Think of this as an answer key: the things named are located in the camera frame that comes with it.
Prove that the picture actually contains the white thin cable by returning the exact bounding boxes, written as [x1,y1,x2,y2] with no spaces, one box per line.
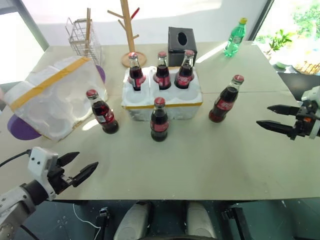
[72,203,102,230]

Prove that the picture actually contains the white rounded robot leg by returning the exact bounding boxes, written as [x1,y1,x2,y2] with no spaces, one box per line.
[185,200,219,240]
[113,200,154,240]

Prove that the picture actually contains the wooden sticks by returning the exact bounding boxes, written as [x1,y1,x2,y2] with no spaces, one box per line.
[83,7,92,55]

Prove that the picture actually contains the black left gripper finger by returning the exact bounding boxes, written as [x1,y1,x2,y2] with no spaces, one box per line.
[57,151,81,167]
[71,161,99,188]

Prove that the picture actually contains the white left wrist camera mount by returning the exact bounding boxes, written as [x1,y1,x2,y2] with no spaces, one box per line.
[27,146,60,201]

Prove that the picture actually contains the red item on rack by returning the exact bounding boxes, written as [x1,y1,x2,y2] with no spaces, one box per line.
[130,6,141,20]

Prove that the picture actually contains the woven tray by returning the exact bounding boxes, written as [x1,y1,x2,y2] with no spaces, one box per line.
[294,60,320,76]

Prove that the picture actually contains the glass cola bottle red cap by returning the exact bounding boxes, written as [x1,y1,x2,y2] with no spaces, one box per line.
[150,96,170,143]
[208,74,246,124]
[152,50,172,91]
[127,51,147,92]
[173,49,196,90]
[85,88,120,135]

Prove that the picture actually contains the green bowl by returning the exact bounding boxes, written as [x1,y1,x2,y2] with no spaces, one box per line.
[274,59,293,70]

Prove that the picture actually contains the black side table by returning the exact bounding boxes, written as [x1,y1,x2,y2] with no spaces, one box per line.
[276,70,320,101]

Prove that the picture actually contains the green plastic bottle yellow cap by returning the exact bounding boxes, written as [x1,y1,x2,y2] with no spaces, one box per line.
[223,17,249,58]

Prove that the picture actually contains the green potted plant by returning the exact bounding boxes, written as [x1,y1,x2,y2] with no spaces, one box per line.
[261,28,294,60]

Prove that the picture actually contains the white foam lid yellow tape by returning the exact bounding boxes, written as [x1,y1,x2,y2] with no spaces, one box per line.
[4,55,109,142]

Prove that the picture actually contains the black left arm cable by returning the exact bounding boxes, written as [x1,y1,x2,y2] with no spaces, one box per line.
[0,149,33,168]

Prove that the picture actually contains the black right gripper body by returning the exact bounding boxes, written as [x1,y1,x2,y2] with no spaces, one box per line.
[286,100,316,141]

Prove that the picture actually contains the black table leg bracket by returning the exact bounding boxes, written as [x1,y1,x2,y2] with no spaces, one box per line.
[95,206,111,240]
[219,200,248,240]

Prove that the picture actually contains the black tissue box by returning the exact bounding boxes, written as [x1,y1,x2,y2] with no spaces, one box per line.
[167,26,199,68]

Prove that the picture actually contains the white foam bottle crate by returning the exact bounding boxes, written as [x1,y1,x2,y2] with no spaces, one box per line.
[120,65,204,122]

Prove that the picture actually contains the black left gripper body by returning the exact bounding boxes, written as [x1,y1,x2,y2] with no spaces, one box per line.
[46,157,76,196]

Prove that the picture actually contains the metal wire basket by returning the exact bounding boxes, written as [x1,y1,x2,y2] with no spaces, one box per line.
[65,16,102,61]

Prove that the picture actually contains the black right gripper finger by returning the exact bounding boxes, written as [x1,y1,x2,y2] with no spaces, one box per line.
[255,120,298,138]
[266,104,300,117]

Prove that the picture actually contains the wooden tree rack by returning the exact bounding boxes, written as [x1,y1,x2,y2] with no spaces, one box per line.
[107,0,149,68]

